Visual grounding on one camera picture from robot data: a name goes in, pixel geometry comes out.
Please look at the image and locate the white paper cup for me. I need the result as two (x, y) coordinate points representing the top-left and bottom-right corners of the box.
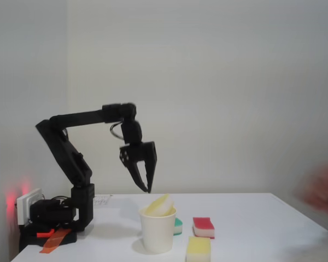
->
(138, 206), (178, 255)

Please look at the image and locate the red sponge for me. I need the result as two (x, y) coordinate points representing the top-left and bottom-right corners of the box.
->
(192, 217), (216, 240)

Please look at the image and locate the yellow sponge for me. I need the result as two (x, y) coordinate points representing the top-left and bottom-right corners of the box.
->
(185, 236), (212, 262)
(144, 193), (176, 217)

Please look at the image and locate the white power socket box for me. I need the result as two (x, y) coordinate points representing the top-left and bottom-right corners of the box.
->
(16, 188), (43, 226)

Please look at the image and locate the printed label sticker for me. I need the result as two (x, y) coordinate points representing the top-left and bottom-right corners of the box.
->
(93, 194), (113, 207)

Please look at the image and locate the green sponge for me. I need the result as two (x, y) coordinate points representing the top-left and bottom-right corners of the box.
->
(173, 217), (184, 236)

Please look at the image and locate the orange table clamp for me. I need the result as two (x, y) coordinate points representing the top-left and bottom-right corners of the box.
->
(36, 227), (73, 255)

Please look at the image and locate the person's hand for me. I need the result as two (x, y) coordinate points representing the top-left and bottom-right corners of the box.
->
(292, 163), (328, 222)

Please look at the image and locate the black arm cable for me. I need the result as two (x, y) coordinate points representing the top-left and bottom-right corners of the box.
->
(110, 121), (126, 141)

